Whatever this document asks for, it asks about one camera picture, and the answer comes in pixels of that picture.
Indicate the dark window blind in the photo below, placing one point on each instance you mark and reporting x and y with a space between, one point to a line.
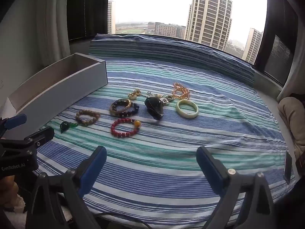
281 28
88 9

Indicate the black stone pendant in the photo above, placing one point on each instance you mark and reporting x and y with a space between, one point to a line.
153 107

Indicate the green jade pendant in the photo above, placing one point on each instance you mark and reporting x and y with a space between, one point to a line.
65 125

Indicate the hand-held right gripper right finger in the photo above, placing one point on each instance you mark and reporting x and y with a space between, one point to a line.
209 167

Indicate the grey cardboard box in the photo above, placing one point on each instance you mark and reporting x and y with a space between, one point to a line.
59 88

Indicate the gold hoop earring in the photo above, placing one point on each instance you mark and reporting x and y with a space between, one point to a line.
137 92
131 96

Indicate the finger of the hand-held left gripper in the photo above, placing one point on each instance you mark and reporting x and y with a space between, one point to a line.
41 136
15 121

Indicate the white curtain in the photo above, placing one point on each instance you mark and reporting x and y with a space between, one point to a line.
56 23
295 83

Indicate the pale jade bangle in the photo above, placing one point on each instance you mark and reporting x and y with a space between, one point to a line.
181 111

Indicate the blue green striped bed sheet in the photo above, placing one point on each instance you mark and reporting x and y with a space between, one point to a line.
181 136

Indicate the low brown building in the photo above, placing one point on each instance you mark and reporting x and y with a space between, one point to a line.
166 29

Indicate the black phone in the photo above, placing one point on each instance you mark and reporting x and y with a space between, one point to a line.
289 168

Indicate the person's left hand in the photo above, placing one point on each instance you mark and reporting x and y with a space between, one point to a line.
7 188

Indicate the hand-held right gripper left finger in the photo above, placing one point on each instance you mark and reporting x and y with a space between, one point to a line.
95 167

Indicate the beige cushion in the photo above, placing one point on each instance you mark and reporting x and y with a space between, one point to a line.
292 121

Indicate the tall beige apartment building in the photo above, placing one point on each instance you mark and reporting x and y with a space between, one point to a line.
208 16

